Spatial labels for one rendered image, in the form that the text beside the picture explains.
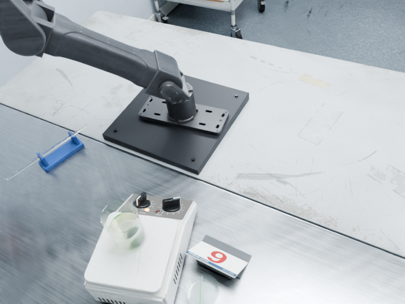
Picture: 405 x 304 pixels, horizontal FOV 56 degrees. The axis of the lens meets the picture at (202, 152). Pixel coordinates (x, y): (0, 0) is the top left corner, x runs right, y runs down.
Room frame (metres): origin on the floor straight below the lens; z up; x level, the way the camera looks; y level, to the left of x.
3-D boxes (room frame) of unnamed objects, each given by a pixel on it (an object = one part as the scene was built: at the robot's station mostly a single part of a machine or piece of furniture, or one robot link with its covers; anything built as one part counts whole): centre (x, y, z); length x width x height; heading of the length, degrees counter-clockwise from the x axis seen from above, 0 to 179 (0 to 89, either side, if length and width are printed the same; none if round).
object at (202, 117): (0.64, 0.03, 0.96); 0.20 x 0.07 x 0.08; 61
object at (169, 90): (0.63, 0.04, 1.02); 0.09 x 0.06 x 0.06; 4
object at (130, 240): (0.30, 0.13, 1.02); 0.06 x 0.05 x 0.08; 22
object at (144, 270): (0.29, 0.13, 0.98); 0.12 x 0.12 x 0.01; 71
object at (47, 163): (0.60, 0.31, 0.92); 0.10 x 0.03 x 0.04; 128
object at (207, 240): (0.29, 0.00, 0.92); 0.09 x 0.06 x 0.04; 53
